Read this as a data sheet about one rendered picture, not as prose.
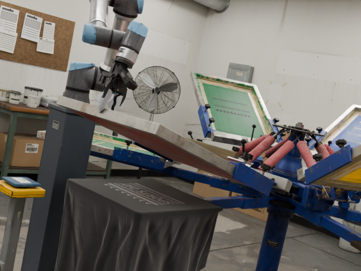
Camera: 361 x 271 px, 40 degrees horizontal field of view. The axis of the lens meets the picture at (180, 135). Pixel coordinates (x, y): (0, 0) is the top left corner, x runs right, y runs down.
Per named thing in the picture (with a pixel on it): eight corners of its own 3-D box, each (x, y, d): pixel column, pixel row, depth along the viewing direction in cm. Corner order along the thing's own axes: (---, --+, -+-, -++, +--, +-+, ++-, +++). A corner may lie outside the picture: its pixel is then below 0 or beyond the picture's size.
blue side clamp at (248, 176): (233, 178, 193) (240, 162, 193) (223, 175, 196) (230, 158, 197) (268, 196, 215) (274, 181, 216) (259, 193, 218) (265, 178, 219)
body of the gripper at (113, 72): (110, 93, 188) (122, 64, 189) (124, 97, 182) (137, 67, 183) (95, 85, 182) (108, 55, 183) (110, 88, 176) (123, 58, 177)
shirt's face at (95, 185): (138, 213, 171) (138, 212, 171) (67, 179, 200) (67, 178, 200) (222, 208, 206) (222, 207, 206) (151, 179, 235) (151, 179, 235)
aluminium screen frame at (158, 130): (155, 134, 158) (159, 123, 158) (55, 104, 197) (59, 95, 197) (268, 193, 216) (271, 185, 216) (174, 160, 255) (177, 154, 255)
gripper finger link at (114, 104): (107, 116, 186) (113, 92, 186) (116, 119, 183) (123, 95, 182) (100, 114, 184) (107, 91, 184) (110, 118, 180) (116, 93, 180)
